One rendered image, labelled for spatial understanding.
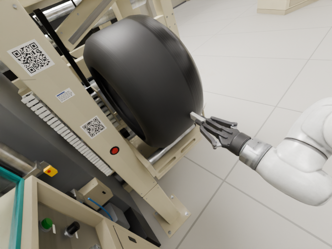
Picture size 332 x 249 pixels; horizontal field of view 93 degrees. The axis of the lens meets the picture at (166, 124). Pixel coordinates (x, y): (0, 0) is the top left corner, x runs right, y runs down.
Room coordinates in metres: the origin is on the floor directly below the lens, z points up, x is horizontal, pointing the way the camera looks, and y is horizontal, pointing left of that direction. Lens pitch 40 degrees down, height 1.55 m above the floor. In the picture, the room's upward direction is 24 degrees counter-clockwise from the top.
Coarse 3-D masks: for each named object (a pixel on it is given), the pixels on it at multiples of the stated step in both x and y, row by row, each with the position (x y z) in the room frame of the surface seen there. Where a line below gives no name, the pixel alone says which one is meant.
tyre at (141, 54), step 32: (96, 32) 0.72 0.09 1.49; (128, 32) 0.63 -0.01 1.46; (160, 32) 0.61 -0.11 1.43; (96, 64) 0.61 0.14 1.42; (128, 64) 0.52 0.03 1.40; (160, 64) 0.52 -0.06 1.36; (192, 64) 0.54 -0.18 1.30; (128, 96) 0.48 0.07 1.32; (160, 96) 0.46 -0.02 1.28; (192, 96) 0.50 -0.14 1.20; (160, 128) 0.44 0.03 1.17
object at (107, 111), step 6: (90, 90) 1.09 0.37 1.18; (96, 90) 0.98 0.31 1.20; (96, 96) 1.10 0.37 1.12; (96, 102) 0.96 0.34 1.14; (102, 102) 0.98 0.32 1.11; (102, 108) 0.97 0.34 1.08; (108, 108) 0.97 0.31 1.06; (108, 114) 1.09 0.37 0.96; (114, 114) 0.97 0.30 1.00; (114, 120) 0.98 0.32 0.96; (114, 126) 0.96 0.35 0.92
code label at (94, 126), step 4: (96, 116) 0.57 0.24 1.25; (92, 120) 0.56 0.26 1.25; (96, 120) 0.57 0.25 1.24; (100, 120) 0.57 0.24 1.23; (84, 124) 0.55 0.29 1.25; (88, 124) 0.56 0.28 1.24; (92, 124) 0.56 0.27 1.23; (96, 124) 0.56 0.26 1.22; (100, 124) 0.57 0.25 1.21; (84, 128) 0.55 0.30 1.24; (88, 128) 0.55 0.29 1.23; (92, 128) 0.56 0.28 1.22; (96, 128) 0.56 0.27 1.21; (100, 128) 0.56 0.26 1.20; (104, 128) 0.57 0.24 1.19; (88, 132) 0.55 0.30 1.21; (92, 132) 0.55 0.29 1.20; (96, 132) 0.56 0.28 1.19; (100, 132) 0.56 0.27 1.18; (92, 136) 0.55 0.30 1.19
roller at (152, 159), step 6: (192, 126) 0.64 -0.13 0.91; (186, 132) 0.62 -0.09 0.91; (180, 138) 0.61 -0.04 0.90; (174, 144) 0.59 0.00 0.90; (156, 150) 0.58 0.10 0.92; (162, 150) 0.57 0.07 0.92; (168, 150) 0.57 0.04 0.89; (150, 156) 0.56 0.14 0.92; (156, 156) 0.55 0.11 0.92; (150, 162) 0.53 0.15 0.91
